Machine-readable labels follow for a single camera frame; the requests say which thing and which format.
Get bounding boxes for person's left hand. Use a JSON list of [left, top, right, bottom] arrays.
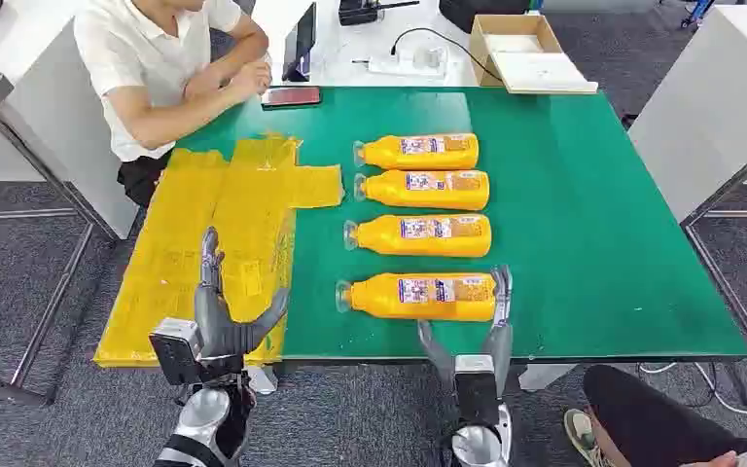
[[183, 67, 224, 101]]

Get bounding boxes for person's right hand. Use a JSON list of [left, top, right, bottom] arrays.
[[228, 60, 273, 104]]

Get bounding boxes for robot right hand grey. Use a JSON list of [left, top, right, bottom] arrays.
[[416, 264, 516, 396]]

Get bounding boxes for robot left hand grey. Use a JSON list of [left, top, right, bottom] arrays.
[[193, 227, 291, 376]]

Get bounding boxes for orange drink bottle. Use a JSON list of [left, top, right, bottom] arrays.
[[342, 213, 493, 259], [352, 132, 480, 171], [335, 270, 498, 324], [352, 169, 491, 212]]

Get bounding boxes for dark red smartphone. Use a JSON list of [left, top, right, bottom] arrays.
[[260, 86, 323, 110]]

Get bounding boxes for white table foot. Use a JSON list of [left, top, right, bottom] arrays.
[[244, 364, 279, 396], [517, 364, 578, 392]]

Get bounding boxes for person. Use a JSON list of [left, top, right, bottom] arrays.
[[563, 364, 747, 467], [73, 0, 273, 209]]

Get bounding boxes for black tablet on stand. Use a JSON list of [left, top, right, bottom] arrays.
[[281, 3, 318, 84]]

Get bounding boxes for yellow plastic sheet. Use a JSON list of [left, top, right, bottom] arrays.
[[92, 133, 345, 370]]

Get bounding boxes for black radio device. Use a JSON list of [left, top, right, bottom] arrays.
[[338, 0, 421, 27]]

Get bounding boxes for green table mat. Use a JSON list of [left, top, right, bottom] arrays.
[[176, 87, 747, 362]]

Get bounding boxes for white power strip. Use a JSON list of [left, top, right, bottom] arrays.
[[367, 46, 450, 80]]

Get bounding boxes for white desk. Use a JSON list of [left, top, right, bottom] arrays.
[[0, 0, 139, 241]]

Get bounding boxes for brown cardboard box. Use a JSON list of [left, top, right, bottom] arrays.
[[468, 14, 565, 89]]

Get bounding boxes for black bag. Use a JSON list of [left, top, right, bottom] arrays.
[[439, 0, 533, 33]]

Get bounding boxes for white flat box lid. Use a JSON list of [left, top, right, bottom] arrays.
[[489, 51, 599, 96]]

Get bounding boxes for blue object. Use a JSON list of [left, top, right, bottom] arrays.
[[681, 0, 716, 30]]

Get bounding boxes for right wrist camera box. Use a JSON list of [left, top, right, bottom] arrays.
[[453, 354, 501, 427]]

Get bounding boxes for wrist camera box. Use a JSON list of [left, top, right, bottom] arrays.
[[149, 317, 204, 386], [453, 354, 501, 427]]

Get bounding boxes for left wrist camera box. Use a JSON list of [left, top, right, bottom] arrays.
[[149, 317, 204, 386]]

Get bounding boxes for black power cable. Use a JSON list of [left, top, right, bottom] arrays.
[[389, 26, 505, 85]]

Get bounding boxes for white floor cable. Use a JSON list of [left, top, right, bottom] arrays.
[[637, 362, 747, 420]]

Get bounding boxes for white table with metal frame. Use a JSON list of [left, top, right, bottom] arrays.
[[627, 5, 747, 408]]

